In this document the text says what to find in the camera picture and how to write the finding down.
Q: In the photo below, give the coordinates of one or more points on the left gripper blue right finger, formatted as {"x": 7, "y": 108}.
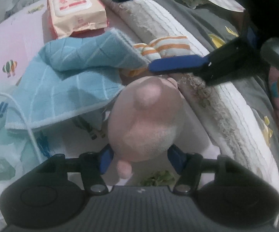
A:
{"x": 189, "y": 169}

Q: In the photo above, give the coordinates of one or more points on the red beige wet wipes pack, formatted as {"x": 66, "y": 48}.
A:
{"x": 72, "y": 17}

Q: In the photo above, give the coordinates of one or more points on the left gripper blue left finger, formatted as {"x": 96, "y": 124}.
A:
{"x": 92, "y": 166}

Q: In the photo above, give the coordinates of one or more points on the orange striped cloth toy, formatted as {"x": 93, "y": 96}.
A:
{"x": 164, "y": 47}

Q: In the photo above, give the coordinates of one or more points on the light blue towel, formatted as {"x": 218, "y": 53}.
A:
{"x": 72, "y": 76}

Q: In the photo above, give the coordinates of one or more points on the dark grey patterned blanket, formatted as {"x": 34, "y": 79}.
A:
{"x": 214, "y": 27}

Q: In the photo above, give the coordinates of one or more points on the green floral scrunchie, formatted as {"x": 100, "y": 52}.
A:
{"x": 159, "y": 178}

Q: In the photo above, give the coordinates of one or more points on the pink plush toy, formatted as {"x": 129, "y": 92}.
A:
{"x": 145, "y": 120}

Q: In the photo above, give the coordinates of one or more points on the white plastic shopping bag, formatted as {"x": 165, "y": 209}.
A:
{"x": 19, "y": 151}

